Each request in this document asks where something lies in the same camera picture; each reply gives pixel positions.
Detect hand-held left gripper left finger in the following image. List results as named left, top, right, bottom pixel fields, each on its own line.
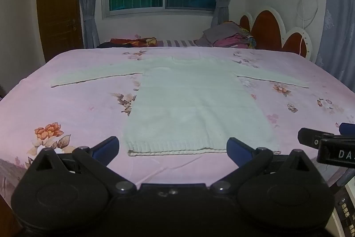
left=26, top=136, right=137, bottom=196

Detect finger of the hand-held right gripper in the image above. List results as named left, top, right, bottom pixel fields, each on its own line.
left=335, top=122, right=355, bottom=136
left=298, top=128, right=337, bottom=147

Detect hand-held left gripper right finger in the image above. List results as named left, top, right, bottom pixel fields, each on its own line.
left=210, top=137, right=317, bottom=196

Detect white knit sweater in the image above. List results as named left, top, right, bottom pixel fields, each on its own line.
left=50, top=55, right=310, bottom=157

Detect pink folded clothes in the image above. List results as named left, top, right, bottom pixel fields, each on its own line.
left=213, top=33, right=250, bottom=49

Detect grey folded clothes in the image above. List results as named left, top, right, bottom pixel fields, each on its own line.
left=195, top=22, right=242, bottom=46

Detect white appliance with buttons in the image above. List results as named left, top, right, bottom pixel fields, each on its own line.
left=331, top=170, right=355, bottom=237

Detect pink floral blanket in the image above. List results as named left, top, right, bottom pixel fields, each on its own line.
left=0, top=47, right=355, bottom=199

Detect dark cloth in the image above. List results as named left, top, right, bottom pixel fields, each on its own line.
left=96, top=41, right=131, bottom=49

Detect red floral cloth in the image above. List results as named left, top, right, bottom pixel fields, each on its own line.
left=110, top=36, right=158, bottom=48

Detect pale blue patterned curtain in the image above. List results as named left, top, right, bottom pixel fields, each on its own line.
left=316, top=0, right=355, bottom=88

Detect colourful patterned cloth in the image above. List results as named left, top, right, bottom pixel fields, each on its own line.
left=239, top=27, right=257, bottom=49

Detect brown and white headboard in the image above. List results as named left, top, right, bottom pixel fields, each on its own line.
left=239, top=6, right=313, bottom=61

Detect striped bed sheet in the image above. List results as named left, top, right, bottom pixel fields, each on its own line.
left=157, top=39, right=199, bottom=48

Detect brown wooden door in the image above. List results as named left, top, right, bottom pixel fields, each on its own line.
left=36, top=0, right=85, bottom=62

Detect white charger cable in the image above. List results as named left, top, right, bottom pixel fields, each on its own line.
left=295, top=0, right=319, bottom=56

